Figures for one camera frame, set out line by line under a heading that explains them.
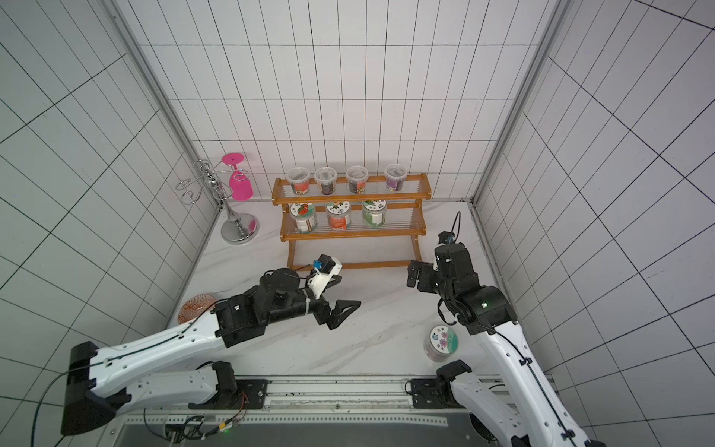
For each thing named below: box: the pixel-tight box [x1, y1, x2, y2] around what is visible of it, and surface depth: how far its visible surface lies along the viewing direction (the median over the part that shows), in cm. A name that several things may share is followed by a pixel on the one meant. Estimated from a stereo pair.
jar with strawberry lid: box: [289, 202, 318, 234], surface depth 87 cm
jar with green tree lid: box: [362, 199, 388, 229], surface depth 89 cm
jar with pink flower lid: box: [422, 324, 459, 364], surface depth 76 cm
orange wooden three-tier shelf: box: [270, 172, 432, 270], surface depth 89 cm
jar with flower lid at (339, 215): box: [325, 200, 352, 232], surface depth 89 cm
